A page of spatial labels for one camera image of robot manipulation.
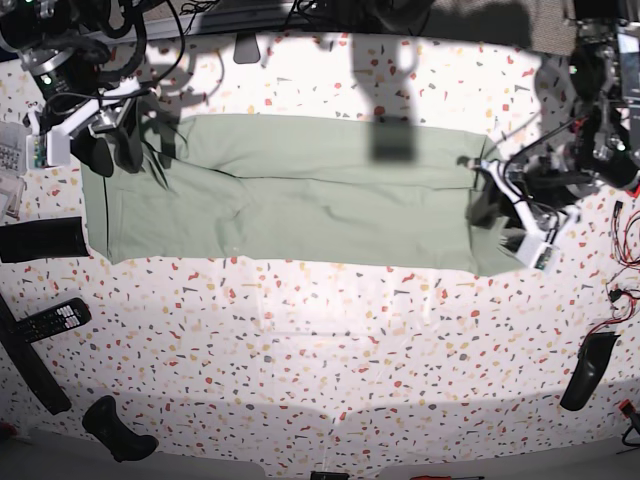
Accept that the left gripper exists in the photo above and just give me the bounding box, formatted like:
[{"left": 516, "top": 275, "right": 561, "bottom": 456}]
[{"left": 466, "top": 154, "right": 595, "bottom": 257}]

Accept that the light green T-shirt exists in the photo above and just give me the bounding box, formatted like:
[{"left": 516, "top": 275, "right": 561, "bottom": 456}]
[{"left": 82, "top": 114, "right": 521, "bottom": 276}]

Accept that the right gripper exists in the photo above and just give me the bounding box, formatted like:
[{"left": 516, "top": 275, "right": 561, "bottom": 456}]
[{"left": 27, "top": 79, "right": 148, "bottom": 178}]

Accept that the red handled screwdriver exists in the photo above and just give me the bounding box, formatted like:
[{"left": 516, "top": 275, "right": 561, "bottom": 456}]
[{"left": 410, "top": 475, "right": 485, "bottom": 480}]

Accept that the small black box bottom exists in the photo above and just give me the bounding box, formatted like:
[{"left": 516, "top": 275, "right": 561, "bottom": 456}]
[{"left": 309, "top": 471, "right": 349, "bottom": 480}]

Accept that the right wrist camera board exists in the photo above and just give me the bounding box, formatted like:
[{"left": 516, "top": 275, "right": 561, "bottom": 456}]
[{"left": 25, "top": 130, "right": 71, "bottom": 170}]

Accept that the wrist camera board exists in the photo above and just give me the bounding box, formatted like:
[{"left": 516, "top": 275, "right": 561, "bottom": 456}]
[
  {"left": 25, "top": 130, "right": 71, "bottom": 170},
  {"left": 515, "top": 236, "right": 560, "bottom": 272}
]

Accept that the red black device right edge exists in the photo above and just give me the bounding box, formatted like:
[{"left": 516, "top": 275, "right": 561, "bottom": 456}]
[{"left": 626, "top": 183, "right": 640, "bottom": 198}]

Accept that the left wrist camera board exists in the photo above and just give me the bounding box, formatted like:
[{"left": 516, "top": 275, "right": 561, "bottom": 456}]
[{"left": 515, "top": 236, "right": 560, "bottom": 272}]

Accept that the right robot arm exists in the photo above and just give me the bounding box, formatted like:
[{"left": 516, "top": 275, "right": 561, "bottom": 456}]
[{"left": 1, "top": 1, "right": 149, "bottom": 177}]

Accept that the long black bar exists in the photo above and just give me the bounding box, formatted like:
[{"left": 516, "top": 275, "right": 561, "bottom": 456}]
[{"left": 1, "top": 298, "right": 72, "bottom": 415}]

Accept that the clear plastic parts box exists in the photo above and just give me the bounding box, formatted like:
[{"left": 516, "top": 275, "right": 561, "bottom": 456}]
[{"left": 0, "top": 122, "right": 28, "bottom": 219}]

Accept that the red and black wire bundle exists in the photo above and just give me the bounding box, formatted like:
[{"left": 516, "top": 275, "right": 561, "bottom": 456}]
[{"left": 585, "top": 200, "right": 640, "bottom": 346}]

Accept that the black TV remote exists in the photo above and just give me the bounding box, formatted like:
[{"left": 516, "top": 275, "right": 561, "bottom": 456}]
[{"left": 14, "top": 298, "right": 92, "bottom": 343}]

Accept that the black curved handle right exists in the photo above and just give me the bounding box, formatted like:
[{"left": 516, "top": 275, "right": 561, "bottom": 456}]
[{"left": 560, "top": 332, "right": 619, "bottom": 412}]

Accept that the black camera stand base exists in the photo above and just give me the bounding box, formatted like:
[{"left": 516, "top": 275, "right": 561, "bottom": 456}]
[{"left": 233, "top": 32, "right": 261, "bottom": 65}]

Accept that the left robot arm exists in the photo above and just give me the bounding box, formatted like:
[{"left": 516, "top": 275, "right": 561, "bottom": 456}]
[{"left": 468, "top": 1, "right": 639, "bottom": 271}]

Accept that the red clip lower right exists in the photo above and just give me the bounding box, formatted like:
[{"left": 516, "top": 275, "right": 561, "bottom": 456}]
[{"left": 619, "top": 400, "right": 635, "bottom": 416}]

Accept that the black cylindrical speaker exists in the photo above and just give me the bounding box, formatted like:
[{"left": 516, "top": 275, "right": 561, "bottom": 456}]
[{"left": 1, "top": 217, "right": 89, "bottom": 263}]

